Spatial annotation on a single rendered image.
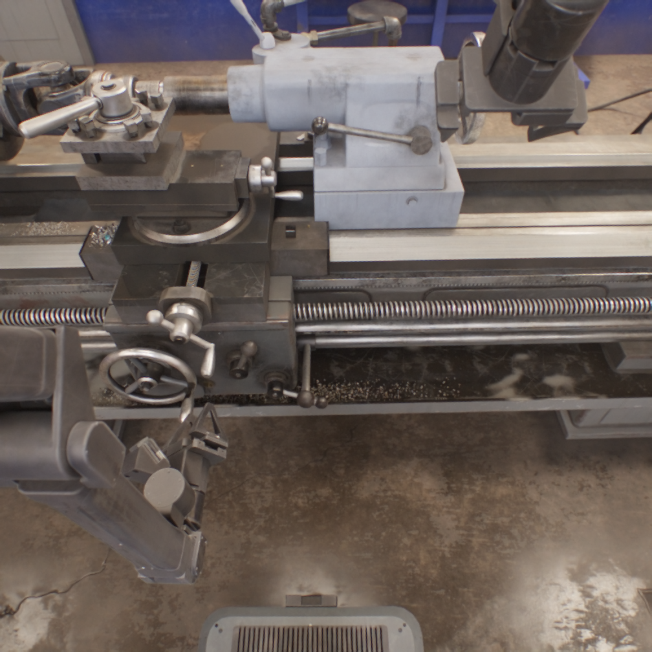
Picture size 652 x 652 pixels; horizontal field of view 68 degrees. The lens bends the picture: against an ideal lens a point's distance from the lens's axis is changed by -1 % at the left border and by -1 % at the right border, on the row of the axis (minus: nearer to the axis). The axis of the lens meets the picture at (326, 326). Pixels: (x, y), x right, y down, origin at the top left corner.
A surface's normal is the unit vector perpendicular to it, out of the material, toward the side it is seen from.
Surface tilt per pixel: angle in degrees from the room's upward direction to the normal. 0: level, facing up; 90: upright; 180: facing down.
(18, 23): 90
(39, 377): 77
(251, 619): 0
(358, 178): 62
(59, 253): 36
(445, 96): 30
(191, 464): 47
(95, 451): 87
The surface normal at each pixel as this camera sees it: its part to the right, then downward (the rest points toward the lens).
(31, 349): 0.96, -0.09
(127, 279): -0.01, -0.64
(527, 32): -0.82, 0.56
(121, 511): 0.99, 0.03
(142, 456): 0.72, -0.45
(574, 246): 0.00, -0.07
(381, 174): 0.01, 0.37
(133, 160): -0.02, 0.77
